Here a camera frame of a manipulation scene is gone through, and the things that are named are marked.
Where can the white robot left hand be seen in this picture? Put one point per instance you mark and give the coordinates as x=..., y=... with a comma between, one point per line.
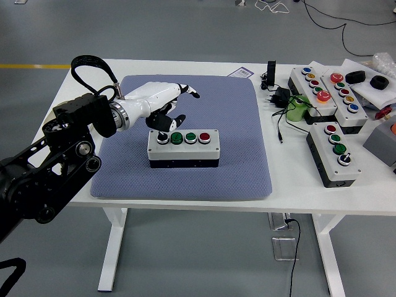
x=148, y=96

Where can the grey four-button control box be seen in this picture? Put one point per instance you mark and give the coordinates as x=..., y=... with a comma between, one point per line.
x=185, y=151

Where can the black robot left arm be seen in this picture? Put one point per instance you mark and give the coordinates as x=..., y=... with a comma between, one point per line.
x=62, y=161

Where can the five-button box with yellow label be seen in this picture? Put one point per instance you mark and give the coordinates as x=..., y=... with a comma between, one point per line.
x=298, y=75

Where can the grey five-button control box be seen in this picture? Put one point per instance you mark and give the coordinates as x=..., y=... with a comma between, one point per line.
x=355, y=119

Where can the four-button box with selector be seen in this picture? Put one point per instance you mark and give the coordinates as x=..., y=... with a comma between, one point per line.
x=349, y=173

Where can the red mushroom button part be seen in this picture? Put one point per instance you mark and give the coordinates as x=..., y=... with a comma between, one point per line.
x=383, y=112

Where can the blue-grey textured mat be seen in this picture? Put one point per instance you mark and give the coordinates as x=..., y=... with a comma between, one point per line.
x=235, y=139

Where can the purple-edged white label card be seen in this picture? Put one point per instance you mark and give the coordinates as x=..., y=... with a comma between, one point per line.
x=242, y=72

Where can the small black upright stand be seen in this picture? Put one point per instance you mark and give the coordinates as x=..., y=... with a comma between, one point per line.
x=271, y=72

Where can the grey metal stand foot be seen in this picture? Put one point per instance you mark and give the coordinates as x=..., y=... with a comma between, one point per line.
x=240, y=2

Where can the black power adapter plug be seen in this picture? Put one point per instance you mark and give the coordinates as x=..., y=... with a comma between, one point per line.
x=282, y=94

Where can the green plastic cup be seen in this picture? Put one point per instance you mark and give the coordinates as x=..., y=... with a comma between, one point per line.
x=294, y=113

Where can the white table leg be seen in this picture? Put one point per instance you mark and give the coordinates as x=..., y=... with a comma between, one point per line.
x=332, y=263
x=113, y=247

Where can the metal floor socket plate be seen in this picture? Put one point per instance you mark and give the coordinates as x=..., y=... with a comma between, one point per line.
x=283, y=249
x=278, y=222

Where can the white cardboard sheet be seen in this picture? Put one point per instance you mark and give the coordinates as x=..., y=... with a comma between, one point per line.
x=371, y=96

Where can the plain grey box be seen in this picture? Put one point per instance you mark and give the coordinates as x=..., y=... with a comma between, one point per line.
x=379, y=140

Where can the clear plastic bag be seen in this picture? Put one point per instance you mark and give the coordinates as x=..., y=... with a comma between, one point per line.
x=385, y=62

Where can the orange round object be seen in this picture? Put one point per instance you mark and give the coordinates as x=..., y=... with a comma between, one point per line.
x=393, y=129

